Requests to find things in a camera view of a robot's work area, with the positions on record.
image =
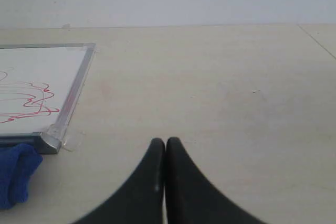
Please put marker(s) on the aluminium framed whiteboard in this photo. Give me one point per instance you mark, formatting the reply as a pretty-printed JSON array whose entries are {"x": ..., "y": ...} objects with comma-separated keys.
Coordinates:
[{"x": 40, "y": 86}]

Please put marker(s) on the blue cloth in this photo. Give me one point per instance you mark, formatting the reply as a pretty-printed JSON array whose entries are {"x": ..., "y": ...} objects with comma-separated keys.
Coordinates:
[{"x": 18, "y": 163}]

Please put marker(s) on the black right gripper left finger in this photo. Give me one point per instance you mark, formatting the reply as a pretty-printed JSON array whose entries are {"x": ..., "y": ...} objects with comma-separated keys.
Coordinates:
[{"x": 140, "y": 198}]

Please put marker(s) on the clear tape near right corner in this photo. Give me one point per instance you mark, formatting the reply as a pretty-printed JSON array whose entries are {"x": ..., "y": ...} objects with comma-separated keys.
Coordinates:
[{"x": 72, "y": 139}]

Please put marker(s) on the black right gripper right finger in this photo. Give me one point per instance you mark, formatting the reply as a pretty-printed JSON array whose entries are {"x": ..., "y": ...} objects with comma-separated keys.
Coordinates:
[{"x": 191, "y": 197}]

